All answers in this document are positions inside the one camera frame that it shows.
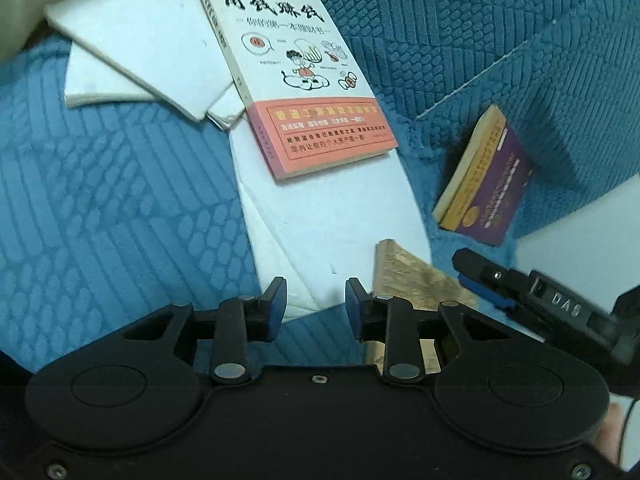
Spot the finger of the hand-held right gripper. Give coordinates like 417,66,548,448
451,249,532,311

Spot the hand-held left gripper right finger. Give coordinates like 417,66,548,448
345,277,518,387

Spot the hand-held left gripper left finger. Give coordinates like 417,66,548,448
122,276,289,387

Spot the book with yellowed pages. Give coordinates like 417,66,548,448
370,239,478,376

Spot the purple and yellow book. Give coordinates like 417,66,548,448
432,104,534,247

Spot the large white cover book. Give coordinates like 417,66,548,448
229,115,434,318

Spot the thin white booklet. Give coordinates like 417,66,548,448
206,80,249,132

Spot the white and red cartoon book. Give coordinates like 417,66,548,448
198,0,399,181

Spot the blue quilted sofa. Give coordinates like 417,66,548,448
0,0,640,376

